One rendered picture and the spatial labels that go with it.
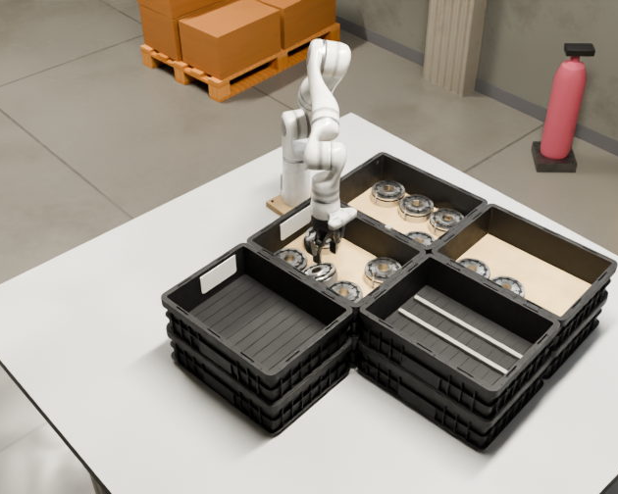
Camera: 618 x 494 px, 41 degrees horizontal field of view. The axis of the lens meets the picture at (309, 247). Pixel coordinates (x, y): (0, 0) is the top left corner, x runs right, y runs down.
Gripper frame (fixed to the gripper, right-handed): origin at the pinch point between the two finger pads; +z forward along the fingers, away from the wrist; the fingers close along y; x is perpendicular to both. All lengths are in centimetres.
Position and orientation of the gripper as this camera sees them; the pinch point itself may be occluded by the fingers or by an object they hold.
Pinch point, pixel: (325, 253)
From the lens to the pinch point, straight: 220.6
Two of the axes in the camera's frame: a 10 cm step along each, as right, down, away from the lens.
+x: 7.0, 4.5, -5.5
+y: -7.1, 4.6, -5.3
